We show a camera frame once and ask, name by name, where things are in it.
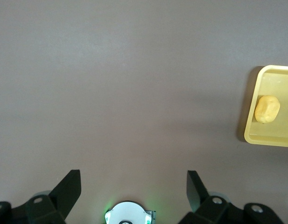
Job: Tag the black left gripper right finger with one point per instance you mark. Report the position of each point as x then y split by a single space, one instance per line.
200 203

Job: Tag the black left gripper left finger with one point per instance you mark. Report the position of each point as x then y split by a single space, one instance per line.
62 200

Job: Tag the yellow potato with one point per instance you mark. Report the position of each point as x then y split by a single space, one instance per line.
267 108

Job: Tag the yellow plastic tray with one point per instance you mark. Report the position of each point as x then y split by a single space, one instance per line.
281 81

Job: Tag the brown table mat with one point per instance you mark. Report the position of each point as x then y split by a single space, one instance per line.
111 70

